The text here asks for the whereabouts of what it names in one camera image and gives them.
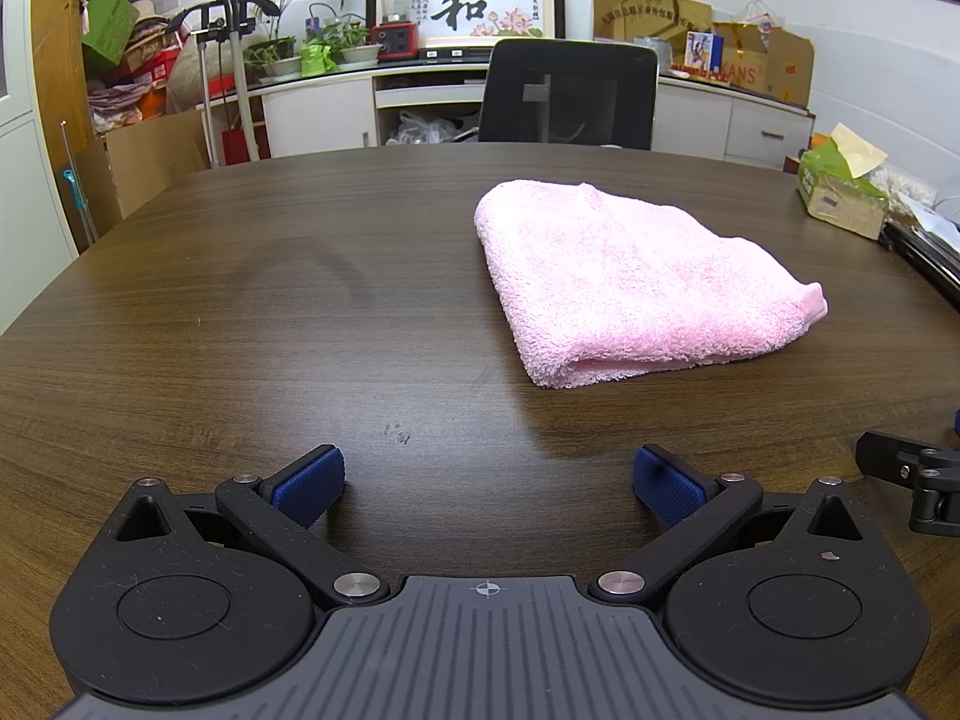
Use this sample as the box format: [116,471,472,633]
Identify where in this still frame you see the small printed box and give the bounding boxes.
[684,31,725,77]

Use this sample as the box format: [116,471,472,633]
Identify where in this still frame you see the white plastic bag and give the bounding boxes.
[731,0,786,32]

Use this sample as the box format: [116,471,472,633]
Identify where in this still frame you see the wooden shelf cabinet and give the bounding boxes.
[30,0,181,256]

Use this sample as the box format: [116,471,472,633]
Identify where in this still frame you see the white low cabinet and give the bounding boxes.
[247,60,816,167]

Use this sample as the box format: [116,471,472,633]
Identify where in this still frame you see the mop handle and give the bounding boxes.
[60,120,98,250]

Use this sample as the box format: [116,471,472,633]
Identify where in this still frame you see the pink towel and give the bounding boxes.
[474,180,830,389]

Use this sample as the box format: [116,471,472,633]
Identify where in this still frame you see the green cardboard box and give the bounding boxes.
[80,0,140,65]

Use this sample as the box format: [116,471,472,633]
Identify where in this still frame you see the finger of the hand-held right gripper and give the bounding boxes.
[855,431,960,537]

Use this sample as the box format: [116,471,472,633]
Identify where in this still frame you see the gold cardboard board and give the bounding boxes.
[592,0,713,43]

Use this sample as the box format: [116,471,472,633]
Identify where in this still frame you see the black office chair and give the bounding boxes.
[478,39,659,151]

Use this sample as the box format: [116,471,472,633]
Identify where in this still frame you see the red base blender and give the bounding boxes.
[373,0,419,61]

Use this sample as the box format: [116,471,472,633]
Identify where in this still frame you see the white glass door cabinet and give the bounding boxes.
[0,0,80,338]

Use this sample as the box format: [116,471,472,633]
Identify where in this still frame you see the white papers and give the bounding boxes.
[862,161,960,237]

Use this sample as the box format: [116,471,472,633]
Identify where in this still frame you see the green tissue box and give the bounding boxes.
[796,122,890,241]

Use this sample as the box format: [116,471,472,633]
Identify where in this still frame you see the small potted green plant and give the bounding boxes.
[304,4,382,70]

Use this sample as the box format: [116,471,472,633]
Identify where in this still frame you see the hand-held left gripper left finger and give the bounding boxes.
[97,444,391,612]

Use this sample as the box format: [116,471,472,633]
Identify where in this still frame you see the framed calligraphy picture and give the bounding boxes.
[366,0,566,53]

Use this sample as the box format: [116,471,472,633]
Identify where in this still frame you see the large brown cardboard box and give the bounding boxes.
[73,112,212,242]

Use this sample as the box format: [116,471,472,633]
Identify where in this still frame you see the pile of clutter on shelf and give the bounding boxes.
[86,4,207,137]

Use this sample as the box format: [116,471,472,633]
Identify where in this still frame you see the clear plastic bag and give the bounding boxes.
[386,111,460,146]

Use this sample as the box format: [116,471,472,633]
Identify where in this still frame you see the black folder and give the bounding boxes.
[877,221,960,302]

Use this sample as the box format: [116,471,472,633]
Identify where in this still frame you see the red box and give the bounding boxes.
[221,127,271,165]

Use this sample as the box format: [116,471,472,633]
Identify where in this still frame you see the open brown cardboard box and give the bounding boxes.
[711,21,815,107]

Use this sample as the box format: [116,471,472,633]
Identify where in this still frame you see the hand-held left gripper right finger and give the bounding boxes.
[589,444,875,610]

